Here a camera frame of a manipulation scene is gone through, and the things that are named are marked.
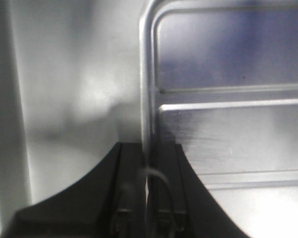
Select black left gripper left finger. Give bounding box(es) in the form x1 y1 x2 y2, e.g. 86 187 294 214
3 142 146 238

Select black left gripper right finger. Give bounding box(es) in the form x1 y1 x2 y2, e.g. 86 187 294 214
147 142 248 238

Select small silver metal tray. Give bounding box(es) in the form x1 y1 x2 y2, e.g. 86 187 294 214
139 0 298 238

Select large grey serving tray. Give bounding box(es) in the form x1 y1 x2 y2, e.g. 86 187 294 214
0 0 144 233

